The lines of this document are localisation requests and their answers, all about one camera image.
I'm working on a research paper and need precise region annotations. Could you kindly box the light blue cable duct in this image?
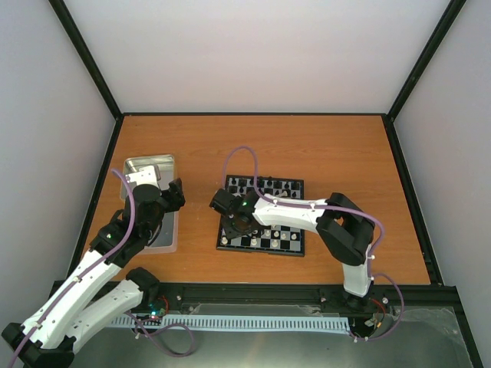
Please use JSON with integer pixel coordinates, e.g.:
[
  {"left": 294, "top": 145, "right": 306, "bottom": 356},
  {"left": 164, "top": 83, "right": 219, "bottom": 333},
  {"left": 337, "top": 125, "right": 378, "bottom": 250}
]
[{"left": 110, "top": 313, "right": 351, "bottom": 334}]

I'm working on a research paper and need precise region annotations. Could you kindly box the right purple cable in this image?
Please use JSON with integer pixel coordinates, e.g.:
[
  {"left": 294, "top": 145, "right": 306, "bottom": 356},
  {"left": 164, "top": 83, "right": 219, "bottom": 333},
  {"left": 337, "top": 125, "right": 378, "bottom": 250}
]
[{"left": 222, "top": 145, "right": 406, "bottom": 342}]

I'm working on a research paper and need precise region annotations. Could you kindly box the silver metal tin lid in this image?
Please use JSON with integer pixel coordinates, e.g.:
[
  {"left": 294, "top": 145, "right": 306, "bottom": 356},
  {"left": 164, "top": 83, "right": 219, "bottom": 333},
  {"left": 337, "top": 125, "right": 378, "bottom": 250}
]
[{"left": 123, "top": 154, "right": 176, "bottom": 190}]

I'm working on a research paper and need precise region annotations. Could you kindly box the black aluminium frame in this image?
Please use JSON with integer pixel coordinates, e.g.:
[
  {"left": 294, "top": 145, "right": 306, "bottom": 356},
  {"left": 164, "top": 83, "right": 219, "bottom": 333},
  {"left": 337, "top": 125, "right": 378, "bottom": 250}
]
[{"left": 49, "top": 1, "right": 483, "bottom": 367}]

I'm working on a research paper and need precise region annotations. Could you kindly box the black magnetic chess board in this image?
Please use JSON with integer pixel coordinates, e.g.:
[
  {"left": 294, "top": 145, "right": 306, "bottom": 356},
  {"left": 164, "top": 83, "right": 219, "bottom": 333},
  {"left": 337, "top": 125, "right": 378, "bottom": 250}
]
[{"left": 216, "top": 175, "right": 305, "bottom": 257}]

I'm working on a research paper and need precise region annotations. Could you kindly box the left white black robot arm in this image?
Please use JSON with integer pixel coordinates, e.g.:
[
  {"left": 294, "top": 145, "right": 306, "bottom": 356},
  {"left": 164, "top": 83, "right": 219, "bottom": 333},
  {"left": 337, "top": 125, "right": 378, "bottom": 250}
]
[{"left": 2, "top": 179, "right": 185, "bottom": 367}]

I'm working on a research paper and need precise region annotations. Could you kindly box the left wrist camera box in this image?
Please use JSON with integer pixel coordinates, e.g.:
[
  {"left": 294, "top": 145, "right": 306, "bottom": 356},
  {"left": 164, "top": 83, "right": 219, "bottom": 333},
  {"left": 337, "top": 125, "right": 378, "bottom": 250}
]
[{"left": 124, "top": 165, "right": 160, "bottom": 189}]

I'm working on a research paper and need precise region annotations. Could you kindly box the purple cable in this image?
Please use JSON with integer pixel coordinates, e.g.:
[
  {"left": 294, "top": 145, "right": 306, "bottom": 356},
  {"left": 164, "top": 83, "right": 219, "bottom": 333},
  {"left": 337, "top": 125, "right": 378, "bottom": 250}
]
[
  {"left": 7, "top": 167, "right": 137, "bottom": 365},
  {"left": 222, "top": 145, "right": 406, "bottom": 342}
]

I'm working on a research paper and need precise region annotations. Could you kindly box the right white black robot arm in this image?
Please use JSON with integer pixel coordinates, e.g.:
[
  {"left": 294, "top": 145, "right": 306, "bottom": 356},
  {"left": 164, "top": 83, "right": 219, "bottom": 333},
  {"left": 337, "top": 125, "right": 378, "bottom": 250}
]
[{"left": 209, "top": 189, "right": 376, "bottom": 298}]

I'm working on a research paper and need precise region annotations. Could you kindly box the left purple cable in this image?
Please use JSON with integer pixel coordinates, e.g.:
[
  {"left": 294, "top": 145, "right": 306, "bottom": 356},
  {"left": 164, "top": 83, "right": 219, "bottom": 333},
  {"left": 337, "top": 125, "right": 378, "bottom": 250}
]
[{"left": 7, "top": 167, "right": 137, "bottom": 365}]

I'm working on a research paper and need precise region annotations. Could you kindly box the small electronics board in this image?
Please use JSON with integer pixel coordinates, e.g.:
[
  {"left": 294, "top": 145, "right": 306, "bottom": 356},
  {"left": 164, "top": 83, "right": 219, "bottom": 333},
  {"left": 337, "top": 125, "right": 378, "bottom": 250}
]
[{"left": 145, "top": 297, "right": 170, "bottom": 320}]

